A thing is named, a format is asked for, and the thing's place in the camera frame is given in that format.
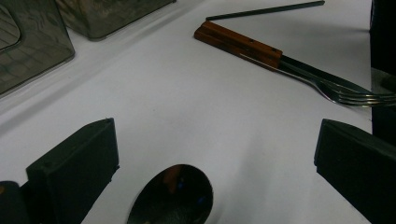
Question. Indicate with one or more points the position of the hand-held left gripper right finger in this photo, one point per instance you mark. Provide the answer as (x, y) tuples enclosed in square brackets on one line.
[(358, 168)]

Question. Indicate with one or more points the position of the dark green chopstick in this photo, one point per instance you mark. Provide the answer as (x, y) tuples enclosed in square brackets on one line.
[(264, 11)]

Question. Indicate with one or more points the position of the clear grey plastic container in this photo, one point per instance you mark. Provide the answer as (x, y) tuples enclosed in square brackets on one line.
[(109, 15), (37, 46)]

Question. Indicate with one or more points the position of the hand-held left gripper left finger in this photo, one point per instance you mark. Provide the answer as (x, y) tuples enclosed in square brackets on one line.
[(71, 174)]

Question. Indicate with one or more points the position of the steel fork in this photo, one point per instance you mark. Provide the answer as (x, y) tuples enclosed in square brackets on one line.
[(336, 93)]

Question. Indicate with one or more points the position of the steel spoon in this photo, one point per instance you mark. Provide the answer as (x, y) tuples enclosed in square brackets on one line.
[(174, 199)]

